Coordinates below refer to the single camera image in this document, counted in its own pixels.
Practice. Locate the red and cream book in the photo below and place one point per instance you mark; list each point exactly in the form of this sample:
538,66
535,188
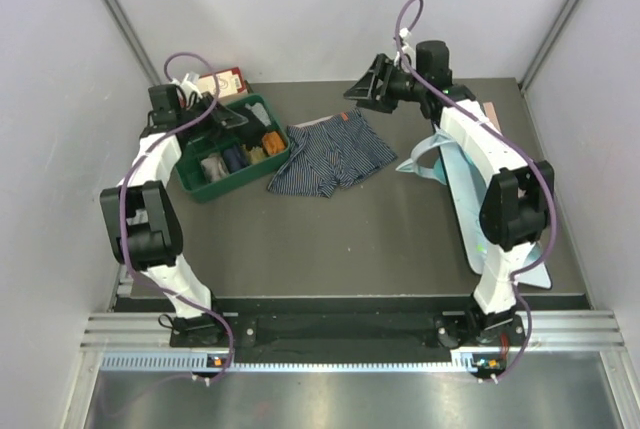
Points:
231,83

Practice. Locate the mustard rolled sock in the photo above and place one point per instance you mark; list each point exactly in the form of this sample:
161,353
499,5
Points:
255,155

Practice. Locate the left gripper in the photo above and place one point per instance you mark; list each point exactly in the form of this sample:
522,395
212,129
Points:
222,115

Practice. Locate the black underwear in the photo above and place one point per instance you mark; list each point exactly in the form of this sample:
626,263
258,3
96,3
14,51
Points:
249,133

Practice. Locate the navy rolled sock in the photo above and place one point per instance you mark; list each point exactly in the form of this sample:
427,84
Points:
235,159

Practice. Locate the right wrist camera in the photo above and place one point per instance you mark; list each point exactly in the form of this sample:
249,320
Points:
405,55

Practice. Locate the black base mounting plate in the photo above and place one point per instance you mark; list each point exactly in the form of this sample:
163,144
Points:
354,329

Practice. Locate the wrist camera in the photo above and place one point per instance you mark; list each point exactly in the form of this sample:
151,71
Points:
189,84
405,55

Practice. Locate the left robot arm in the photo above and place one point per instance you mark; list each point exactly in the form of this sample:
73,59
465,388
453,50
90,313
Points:
143,228

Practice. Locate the light blue tablet board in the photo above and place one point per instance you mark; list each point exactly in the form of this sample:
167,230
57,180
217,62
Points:
467,188

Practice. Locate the beige rolled sock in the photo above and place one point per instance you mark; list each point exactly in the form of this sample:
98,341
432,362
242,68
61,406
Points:
214,167

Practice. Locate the striped blue boxer shorts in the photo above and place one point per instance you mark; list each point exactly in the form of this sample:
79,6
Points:
337,152

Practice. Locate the grey rolled sock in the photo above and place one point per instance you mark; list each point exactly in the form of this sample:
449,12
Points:
261,113

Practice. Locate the teal and pink book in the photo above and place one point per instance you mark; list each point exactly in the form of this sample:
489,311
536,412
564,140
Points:
490,118

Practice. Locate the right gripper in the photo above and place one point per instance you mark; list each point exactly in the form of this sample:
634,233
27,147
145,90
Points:
367,91

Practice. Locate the green compartment tray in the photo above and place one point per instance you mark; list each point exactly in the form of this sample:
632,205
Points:
240,143

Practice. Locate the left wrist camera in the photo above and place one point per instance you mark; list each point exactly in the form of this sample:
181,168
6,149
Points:
189,84

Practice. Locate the orange rolled sock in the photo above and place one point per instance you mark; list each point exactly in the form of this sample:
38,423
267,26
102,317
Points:
273,143

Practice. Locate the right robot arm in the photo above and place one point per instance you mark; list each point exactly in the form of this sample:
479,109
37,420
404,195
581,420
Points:
502,198

